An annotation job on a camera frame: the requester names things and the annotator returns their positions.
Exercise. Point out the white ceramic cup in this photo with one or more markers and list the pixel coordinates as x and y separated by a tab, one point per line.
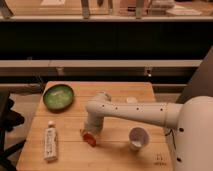
138	138

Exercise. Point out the metal rail beam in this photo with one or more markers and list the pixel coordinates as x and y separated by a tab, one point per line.
98	63

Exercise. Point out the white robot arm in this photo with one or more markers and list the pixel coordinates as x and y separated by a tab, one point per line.
192	121

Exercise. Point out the red pepper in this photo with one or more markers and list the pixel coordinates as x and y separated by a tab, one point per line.
89	138

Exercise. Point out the green bowl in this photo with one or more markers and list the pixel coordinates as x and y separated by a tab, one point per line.
58	97

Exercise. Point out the black chair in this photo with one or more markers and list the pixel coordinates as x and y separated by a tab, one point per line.
8	120

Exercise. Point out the white tube with cap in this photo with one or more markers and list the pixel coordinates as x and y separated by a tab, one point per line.
50	142

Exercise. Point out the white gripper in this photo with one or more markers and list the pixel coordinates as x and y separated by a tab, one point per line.
93	124

